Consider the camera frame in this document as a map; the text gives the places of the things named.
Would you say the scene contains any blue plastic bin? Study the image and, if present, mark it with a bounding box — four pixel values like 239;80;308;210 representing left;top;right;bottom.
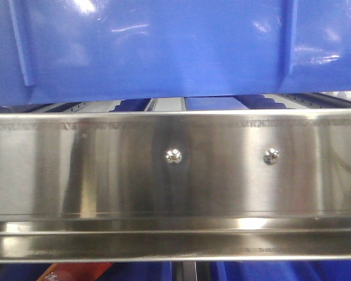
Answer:
0;1;351;106

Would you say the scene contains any lower blue bin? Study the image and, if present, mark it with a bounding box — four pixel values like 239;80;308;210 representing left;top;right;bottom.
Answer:
0;261;351;280

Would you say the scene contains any red printed box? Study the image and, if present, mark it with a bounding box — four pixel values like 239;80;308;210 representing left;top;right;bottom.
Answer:
37;262;113;280

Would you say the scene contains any left rail screw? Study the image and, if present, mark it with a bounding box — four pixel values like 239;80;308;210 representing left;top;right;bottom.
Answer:
165;148;182;164

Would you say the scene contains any rail screw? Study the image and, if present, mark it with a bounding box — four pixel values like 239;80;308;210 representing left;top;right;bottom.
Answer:
165;148;182;164
263;148;279;165

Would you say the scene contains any right rail screw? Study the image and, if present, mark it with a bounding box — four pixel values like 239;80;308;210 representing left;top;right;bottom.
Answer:
263;148;279;165

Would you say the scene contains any stainless steel shelf rail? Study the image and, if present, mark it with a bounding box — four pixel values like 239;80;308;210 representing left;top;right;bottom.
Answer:
0;109;351;262

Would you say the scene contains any black vertical frame post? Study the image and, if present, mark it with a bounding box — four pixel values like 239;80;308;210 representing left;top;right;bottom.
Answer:
171;261;211;281

